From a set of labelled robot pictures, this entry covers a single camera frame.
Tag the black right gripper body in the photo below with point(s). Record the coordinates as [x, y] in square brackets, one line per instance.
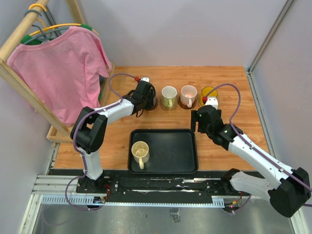
[201, 128]

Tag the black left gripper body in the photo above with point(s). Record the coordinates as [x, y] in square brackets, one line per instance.
[145, 101]

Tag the purple cup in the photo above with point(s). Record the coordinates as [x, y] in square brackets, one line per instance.
[151, 96]

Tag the brown wooden coaster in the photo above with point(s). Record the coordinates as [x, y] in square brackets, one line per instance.
[193, 104]
[152, 107]

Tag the white mug yellow handle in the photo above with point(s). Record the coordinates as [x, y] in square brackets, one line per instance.
[169, 95]

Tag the pink mug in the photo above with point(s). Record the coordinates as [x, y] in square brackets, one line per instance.
[188, 95]

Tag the cream yellow mug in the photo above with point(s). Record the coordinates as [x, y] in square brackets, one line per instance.
[141, 153]

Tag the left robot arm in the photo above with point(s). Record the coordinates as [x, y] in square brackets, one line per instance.
[89, 129]

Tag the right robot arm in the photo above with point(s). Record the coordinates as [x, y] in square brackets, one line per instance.
[285, 188]

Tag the black serving tray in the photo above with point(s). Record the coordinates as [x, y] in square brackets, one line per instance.
[172, 151]

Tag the pink t-shirt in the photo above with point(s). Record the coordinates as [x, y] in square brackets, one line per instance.
[64, 73]

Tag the yellow clothes hanger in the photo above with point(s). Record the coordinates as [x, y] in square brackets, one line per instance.
[76, 13]

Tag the grey clothes hanger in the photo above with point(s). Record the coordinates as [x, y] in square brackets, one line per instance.
[41, 37]

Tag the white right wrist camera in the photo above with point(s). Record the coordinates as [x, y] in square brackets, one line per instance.
[210, 101]

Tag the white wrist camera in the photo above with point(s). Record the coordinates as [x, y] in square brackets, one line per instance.
[145, 79]
[210, 101]

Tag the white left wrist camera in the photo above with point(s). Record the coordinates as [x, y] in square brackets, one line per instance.
[145, 79]

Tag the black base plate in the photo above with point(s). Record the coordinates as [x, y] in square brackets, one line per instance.
[126, 187]

